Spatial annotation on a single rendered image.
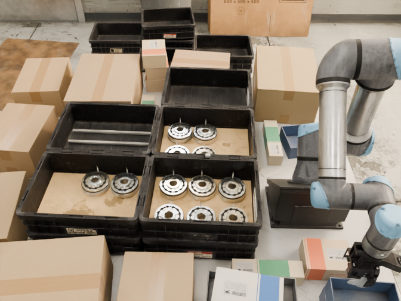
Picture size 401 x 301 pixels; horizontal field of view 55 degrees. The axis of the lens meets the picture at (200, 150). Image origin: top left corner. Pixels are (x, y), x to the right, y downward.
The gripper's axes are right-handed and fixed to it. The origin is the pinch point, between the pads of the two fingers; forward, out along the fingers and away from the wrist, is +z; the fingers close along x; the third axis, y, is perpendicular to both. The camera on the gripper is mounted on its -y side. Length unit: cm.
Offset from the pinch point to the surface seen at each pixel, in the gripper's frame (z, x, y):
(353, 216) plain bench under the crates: 12.4, -34.8, -7.9
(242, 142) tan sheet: -1, -59, 37
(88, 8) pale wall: 69, -323, 196
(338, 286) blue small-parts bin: 3.6, 0.2, 5.9
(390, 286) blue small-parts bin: 0.3, 0.2, -9.1
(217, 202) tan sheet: -1, -26, 46
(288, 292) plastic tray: 1.9, 4.5, 22.4
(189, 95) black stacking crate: -1, -90, 63
